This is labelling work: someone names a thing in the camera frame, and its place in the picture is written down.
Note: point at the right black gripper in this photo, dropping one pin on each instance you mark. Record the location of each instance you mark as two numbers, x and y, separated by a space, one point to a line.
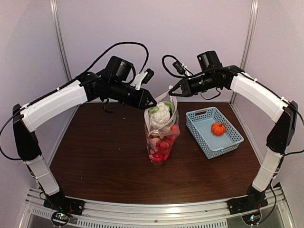
187 91

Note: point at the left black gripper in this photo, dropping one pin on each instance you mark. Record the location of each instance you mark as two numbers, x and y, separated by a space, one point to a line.
140 102

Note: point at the toy cabbage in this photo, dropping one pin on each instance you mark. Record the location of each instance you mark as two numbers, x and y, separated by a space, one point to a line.
160 115

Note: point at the clear polka dot zip bag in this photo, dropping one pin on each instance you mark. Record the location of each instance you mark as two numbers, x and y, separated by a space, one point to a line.
174 119

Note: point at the orange toy carrot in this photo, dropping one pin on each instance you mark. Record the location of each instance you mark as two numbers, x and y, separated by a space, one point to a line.
174 133

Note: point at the orange toy pumpkin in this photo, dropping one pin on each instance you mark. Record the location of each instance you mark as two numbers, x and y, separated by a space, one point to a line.
218 129

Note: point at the red toy bell pepper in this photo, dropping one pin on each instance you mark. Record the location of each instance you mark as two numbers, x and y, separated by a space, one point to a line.
158 158

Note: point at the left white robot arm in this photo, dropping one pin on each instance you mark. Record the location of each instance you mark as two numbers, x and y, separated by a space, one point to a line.
109 83

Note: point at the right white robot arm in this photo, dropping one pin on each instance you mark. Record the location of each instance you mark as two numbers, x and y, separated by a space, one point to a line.
282 112

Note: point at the blue plastic basket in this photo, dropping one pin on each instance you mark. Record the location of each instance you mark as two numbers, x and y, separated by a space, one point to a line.
200 122

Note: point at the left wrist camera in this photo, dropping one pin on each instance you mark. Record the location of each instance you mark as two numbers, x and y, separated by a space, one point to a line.
142 78

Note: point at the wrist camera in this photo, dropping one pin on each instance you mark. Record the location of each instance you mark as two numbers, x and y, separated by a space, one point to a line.
142 78
182 69

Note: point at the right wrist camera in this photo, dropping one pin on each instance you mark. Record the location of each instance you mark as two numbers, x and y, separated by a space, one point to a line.
182 69

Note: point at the right aluminium frame post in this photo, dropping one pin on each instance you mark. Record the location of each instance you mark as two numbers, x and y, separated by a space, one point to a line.
252 23

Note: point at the aluminium frame post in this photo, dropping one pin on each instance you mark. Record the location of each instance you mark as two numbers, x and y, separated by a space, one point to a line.
252 23
60 40

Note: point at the aluminium front rail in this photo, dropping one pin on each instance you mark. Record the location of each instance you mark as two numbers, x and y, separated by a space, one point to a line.
208 214

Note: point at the left aluminium frame post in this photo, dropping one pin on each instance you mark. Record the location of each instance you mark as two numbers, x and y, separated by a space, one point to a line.
60 40

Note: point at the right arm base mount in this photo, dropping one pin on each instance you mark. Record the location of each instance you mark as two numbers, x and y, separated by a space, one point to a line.
247 209

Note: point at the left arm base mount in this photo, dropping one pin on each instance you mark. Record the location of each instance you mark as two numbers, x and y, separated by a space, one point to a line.
64 207

